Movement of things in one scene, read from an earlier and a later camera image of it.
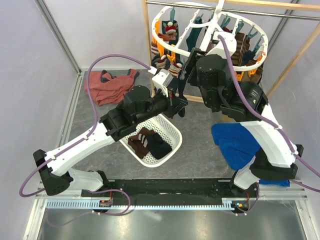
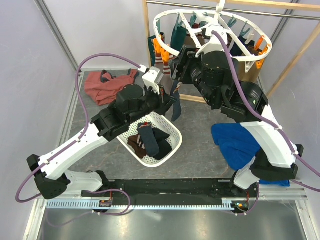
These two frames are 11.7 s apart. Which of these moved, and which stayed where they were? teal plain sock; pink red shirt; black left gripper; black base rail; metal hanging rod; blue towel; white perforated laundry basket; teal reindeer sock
Moved: teal reindeer sock; teal plain sock; black left gripper
Stayed: blue towel; metal hanging rod; black base rail; pink red shirt; white perforated laundry basket
